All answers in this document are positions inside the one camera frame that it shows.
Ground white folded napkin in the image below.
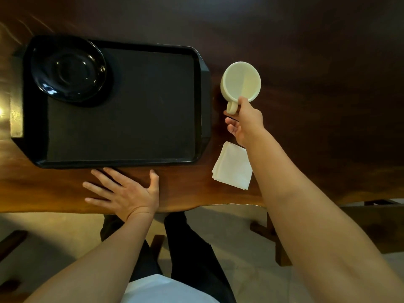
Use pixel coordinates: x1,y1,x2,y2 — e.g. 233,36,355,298
212,141,253,190

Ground white shirt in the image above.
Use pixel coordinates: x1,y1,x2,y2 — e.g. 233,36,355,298
121,274,220,303

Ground black trousers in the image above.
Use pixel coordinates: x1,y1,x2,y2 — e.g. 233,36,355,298
100,212,237,303

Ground dark wooden bench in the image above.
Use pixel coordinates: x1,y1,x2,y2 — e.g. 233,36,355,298
250,199,404,267

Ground person's right forearm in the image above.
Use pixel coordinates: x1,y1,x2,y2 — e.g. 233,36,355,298
245,127,404,303

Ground black plastic tray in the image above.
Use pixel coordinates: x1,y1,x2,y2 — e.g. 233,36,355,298
11,35,211,169

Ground person's left hand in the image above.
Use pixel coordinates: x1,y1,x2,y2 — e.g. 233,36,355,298
83,168,160,222

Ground black glossy saucer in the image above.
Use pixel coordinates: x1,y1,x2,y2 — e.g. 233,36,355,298
31,36,107,103

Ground person's left forearm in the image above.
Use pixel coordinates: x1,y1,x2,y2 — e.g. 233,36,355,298
24,211,156,303

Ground person's right hand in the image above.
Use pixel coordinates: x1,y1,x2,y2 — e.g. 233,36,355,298
223,97,266,148

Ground dark wooden chair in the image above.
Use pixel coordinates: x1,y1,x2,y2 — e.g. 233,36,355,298
0,230,28,294

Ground white ceramic cup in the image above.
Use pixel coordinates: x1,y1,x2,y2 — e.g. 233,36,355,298
220,61,262,115

